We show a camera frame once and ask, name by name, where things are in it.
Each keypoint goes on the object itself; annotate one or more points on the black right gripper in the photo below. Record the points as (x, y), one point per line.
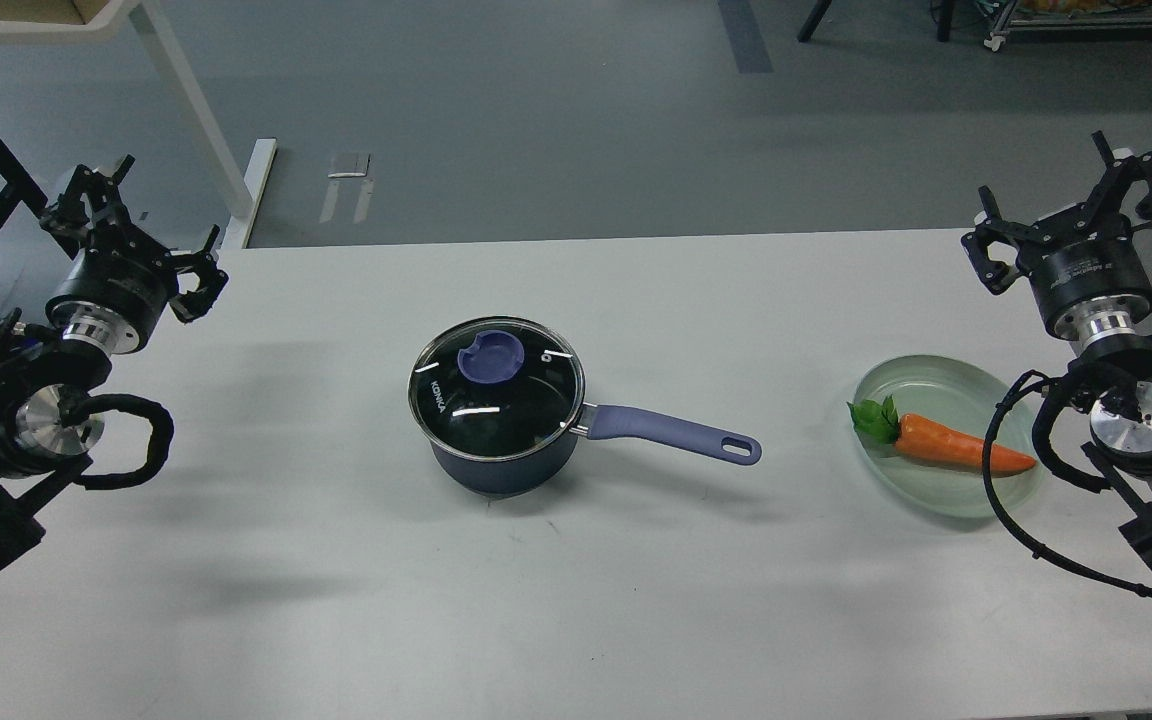
(1097, 263)

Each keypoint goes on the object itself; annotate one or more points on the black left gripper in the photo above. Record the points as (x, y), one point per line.
(122, 277)

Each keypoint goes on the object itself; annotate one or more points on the glass pot lid blue knob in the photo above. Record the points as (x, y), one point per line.
(495, 388)

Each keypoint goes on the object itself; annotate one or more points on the blue saucepan with handle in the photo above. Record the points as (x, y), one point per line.
(511, 477)

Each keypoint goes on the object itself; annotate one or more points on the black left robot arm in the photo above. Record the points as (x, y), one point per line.
(57, 430)

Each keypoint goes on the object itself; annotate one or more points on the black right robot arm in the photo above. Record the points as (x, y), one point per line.
(1094, 427)

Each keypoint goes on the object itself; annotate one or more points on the light green plate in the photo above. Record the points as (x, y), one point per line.
(963, 397)

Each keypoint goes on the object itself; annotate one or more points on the orange toy carrot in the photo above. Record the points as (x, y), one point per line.
(923, 439)

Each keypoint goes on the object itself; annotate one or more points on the metal cart with casters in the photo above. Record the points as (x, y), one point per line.
(1007, 17)

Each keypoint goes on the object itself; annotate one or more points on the white table frame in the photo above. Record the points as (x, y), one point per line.
(91, 22)

